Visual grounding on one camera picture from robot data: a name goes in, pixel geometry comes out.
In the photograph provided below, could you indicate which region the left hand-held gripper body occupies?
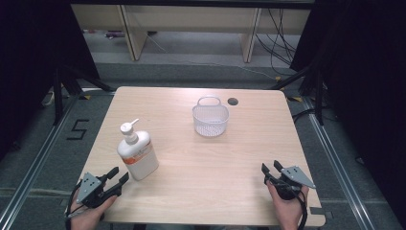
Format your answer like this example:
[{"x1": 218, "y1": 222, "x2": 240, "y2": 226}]
[{"x1": 76, "y1": 172, "x2": 111, "y2": 210}]

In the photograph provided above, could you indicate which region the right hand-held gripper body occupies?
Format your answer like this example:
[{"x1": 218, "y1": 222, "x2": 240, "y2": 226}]
[{"x1": 270, "y1": 165, "x2": 317, "y2": 202}]

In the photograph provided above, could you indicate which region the white pump bottle orange label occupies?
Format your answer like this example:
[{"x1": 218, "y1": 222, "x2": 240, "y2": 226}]
[{"x1": 116, "y1": 118, "x2": 160, "y2": 182}]

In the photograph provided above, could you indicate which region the white plastic basket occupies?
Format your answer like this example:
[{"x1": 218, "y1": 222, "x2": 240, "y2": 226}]
[{"x1": 192, "y1": 95, "x2": 231, "y2": 138}]

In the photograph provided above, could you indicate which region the person's left hand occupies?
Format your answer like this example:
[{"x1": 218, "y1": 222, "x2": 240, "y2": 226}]
[{"x1": 70, "y1": 195, "x2": 118, "y2": 230}]

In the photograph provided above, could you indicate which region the person's right hand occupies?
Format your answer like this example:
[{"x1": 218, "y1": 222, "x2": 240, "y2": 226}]
[{"x1": 266, "y1": 182, "x2": 310, "y2": 230}]

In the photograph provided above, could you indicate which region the black metal stand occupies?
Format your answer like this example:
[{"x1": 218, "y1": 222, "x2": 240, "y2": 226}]
[
  {"x1": 52, "y1": 64, "x2": 117, "y2": 127},
  {"x1": 269, "y1": 61, "x2": 328, "y2": 127}
]

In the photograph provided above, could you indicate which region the black curtain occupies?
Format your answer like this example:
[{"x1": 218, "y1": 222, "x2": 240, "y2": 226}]
[
  {"x1": 0, "y1": 0, "x2": 101, "y2": 161},
  {"x1": 289, "y1": 0, "x2": 406, "y2": 221}
]

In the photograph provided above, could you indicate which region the small purple floor item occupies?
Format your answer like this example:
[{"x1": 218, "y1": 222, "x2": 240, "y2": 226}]
[{"x1": 104, "y1": 30, "x2": 126, "y2": 39}]

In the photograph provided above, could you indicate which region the beige wooden desk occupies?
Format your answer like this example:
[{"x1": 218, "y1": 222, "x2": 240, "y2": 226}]
[{"x1": 70, "y1": 3, "x2": 312, "y2": 63}]

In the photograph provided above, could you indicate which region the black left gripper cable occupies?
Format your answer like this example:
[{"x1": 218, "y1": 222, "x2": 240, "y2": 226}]
[{"x1": 64, "y1": 180, "x2": 84, "y2": 230}]

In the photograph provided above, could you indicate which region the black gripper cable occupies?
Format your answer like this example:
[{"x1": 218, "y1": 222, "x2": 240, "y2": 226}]
[
  {"x1": 64, "y1": 180, "x2": 84, "y2": 230},
  {"x1": 293, "y1": 188, "x2": 309, "y2": 230}
]

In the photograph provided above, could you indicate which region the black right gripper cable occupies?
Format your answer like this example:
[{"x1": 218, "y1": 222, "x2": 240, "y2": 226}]
[{"x1": 293, "y1": 188, "x2": 309, "y2": 230}]

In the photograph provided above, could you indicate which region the aluminium floor rail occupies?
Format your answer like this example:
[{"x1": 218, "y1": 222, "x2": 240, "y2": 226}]
[
  {"x1": 0, "y1": 94, "x2": 81, "y2": 230},
  {"x1": 304, "y1": 97, "x2": 378, "y2": 230}
]

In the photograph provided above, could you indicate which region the black floor cable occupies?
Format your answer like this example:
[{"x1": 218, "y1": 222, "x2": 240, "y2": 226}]
[{"x1": 291, "y1": 107, "x2": 318, "y2": 125}]

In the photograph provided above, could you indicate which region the bundle of black cables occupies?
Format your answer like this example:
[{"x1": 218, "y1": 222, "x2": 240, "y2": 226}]
[{"x1": 254, "y1": 8, "x2": 299, "y2": 76}]

